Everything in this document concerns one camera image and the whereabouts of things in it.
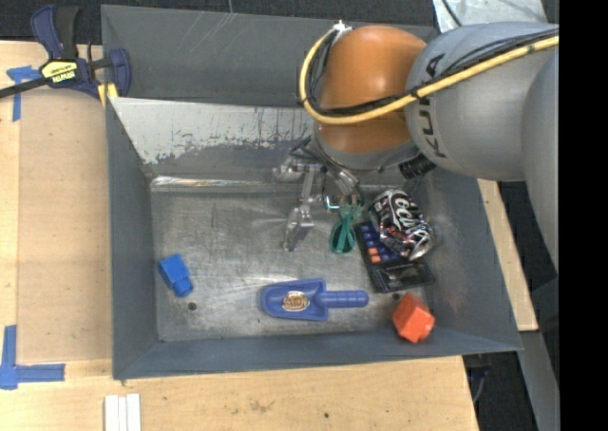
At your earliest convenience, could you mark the crushed soda can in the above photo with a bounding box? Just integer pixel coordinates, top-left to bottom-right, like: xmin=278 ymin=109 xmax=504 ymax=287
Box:
xmin=367 ymin=187 xmax=436 ymax=262

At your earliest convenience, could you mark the grey metal bin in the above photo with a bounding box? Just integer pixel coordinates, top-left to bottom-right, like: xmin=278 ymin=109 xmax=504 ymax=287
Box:
xmin=99 ymin=4 xmax=525 ymax=381

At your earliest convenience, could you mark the black calculator with coloured buttons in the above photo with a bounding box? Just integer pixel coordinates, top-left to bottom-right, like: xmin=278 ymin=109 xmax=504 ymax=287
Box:
xmin=354 ymin=221 xmax=437 ymax=294

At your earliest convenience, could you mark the blue toy shovel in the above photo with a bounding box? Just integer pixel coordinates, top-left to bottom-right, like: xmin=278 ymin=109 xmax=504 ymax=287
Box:
xmin=258 ymin=277 xmax=371 ymax=323

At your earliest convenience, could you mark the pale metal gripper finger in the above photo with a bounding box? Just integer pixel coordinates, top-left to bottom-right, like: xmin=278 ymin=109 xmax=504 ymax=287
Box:
xmin=296 ymin=196 xmax=325 ymax=231
xmin=283 ymin=210 xmax=306 ymax=253

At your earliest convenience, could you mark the orange block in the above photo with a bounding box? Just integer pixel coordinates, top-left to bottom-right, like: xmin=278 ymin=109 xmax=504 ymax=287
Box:
xmin=391 ymin=291 xmax=436 ymax=345

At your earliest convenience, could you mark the blue plastic block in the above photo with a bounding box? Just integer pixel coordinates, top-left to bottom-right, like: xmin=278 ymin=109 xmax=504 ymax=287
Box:
xmin=157 ymin=253 xmax=195 ymax=299

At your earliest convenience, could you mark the black cylinder on white bracket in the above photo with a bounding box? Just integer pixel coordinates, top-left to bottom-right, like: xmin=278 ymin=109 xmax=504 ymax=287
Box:
xmin=397 ymin=153 xmax=437 ymax=180

